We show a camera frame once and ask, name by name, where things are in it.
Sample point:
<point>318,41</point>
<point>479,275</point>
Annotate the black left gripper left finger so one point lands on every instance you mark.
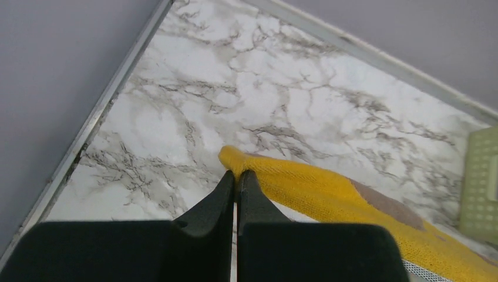
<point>194,247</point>

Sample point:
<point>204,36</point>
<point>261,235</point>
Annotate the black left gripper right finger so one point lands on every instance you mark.
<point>271,247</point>

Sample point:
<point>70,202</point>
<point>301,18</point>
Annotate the green plastic basket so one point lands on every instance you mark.
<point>478,198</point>

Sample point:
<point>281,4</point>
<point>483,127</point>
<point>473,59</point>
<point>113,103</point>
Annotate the yellow bear towel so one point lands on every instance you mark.
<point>328,197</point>

